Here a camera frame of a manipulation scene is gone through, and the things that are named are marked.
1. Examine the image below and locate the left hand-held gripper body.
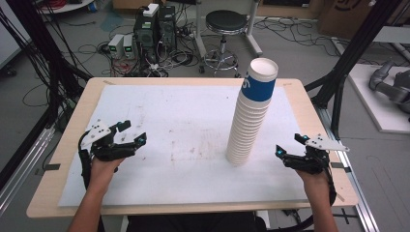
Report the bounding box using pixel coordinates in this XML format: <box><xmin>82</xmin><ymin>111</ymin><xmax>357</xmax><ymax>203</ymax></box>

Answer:
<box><xmin>79</xmin><ymin>119</ymin><xmax>137</xmax><ymax>162</ymax></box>

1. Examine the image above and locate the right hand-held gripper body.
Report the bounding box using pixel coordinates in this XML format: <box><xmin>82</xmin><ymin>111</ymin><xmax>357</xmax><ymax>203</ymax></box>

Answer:
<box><xmin>283</xmin><ymin>133</ymin><xmax>350</xmax><ymax>176</ymax></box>

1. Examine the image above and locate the stack of white paper cups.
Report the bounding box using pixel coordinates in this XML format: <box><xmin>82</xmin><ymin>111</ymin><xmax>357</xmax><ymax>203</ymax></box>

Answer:
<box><xmin>224</xmin><ymin>57</ymin><xmax>279</xmax><ymax>167</ymax></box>

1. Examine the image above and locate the person's right hand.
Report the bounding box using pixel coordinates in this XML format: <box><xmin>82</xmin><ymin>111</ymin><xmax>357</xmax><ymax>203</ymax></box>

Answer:
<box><xmin>295</xmin><ymin>169</ymin><xmax>331</xmax><ymax>195</ymax></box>

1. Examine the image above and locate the person's left hand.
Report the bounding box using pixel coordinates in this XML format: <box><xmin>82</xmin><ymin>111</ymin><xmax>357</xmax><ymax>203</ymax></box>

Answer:
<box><xmin>88</xmin><ymin>157</ymin><xmax>126</xmax><ymax>195</ymax></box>

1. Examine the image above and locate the white table mat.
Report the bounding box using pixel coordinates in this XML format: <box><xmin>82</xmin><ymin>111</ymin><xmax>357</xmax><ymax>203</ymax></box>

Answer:
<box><xmin>58</xmin><ymin>84</ymin><xmax>309</xmax><ymax>208</ymax></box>

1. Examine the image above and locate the light wooden table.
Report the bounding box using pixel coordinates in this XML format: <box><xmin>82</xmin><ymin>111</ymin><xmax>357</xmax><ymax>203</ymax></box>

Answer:
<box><xmin>26</xmin><ymin>76</ymin><xmax>359</xmax><ymax>219</ymax></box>

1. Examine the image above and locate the white power supply unit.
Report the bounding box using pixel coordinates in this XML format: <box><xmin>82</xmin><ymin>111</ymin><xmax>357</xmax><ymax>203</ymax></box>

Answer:
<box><xmin>107</xmin><ymin>33</ymin><xmax>126</xmax><ymax>60</ymax></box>
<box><xmin>122</xmin><ymin>34</ymin><xmax>136</xmax><ymax>60</ymax></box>

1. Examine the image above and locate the white floor board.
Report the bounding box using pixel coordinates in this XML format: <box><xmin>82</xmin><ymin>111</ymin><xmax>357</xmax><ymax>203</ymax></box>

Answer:
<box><xmin>347</xmin><ymin>63</ymin><xmax>410</xmax><ymax>134</ymax></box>

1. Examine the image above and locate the black computer tower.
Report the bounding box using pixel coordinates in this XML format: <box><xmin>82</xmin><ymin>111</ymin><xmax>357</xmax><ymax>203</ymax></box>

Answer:
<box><xmin>132</xmin><ymin>13</ymin><xmax>160</xmax><ymax>64</ymax></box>
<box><xmin>158</xmin><ymin>5</ymin><xmax>178</xmax><ymax>54</ymax></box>

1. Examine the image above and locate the white box device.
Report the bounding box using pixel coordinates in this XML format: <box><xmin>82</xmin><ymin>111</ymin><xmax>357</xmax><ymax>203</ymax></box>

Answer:
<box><xmin>142</xmin><ymin>3</ymin><xmax>161</xmax><ymax>18</ymax></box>

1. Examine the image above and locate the brown cardboard box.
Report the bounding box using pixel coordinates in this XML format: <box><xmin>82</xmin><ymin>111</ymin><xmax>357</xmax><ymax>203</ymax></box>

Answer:
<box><xmin>318</xmin><ymin>0</ymin><xmax>383</xmax><ymax>41</ymax></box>

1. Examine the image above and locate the black round stool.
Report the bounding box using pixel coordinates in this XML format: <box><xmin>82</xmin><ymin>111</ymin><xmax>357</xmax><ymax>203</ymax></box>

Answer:
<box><xmin>199</xmin><ymin>9</ymin><xmax>249</xmax><ymax>77</ymax></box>

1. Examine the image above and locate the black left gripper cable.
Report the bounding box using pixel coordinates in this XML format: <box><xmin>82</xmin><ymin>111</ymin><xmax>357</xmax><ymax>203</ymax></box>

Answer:
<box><xmin>77</xmin><ymin>129</ymin><xmax>95</xmax><ymax>190</ymax></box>

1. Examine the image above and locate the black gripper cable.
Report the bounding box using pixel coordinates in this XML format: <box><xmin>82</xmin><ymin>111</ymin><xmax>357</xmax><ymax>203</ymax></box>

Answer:
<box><xmin>323</xmin><ymin>165</ymin><xmax>338</xmax><ymax>207</ymax></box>
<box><xmin>77</xmin><ymin>129</ymin><xmax>95</xmax><ymax>190</ymax></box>

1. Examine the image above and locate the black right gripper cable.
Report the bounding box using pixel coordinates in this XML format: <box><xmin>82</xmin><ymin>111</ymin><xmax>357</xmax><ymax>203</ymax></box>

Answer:
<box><xmin>323</xmin><ymin>165</ymin><xmax>338</xmax><ymax>207</ymax></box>

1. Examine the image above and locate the aluminium rail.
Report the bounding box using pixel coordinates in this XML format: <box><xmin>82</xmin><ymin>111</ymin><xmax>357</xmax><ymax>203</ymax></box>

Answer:
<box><xmin>0</xmin><ymin>126</ymin><xmax>56</xmax><ymax>216</ymax></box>
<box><xmin>314</xmin><ymin>105</ymin><xmax>381</xmax><ymax>232</ymax></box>

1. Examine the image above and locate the tangle of floor cables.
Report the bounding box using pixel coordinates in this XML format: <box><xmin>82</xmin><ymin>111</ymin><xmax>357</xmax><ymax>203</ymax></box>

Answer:
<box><xmin>96</xmin><ymin>6</ymin><xmax>207</xmax><ymax>78</ymax></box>

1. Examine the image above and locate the black cable bundle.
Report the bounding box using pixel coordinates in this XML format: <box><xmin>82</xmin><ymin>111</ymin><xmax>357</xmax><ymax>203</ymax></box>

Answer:
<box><xmin>0</xmin><ymin>0</ymin><xmax>93</xmax><ymax>130</ymax></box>

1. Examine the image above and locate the black metal frame post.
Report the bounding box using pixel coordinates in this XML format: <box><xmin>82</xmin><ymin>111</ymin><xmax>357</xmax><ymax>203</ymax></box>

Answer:
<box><xmin>304</xmin><ymin>0</ymin><xmax>404</xmax><ymax>140</ymax></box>

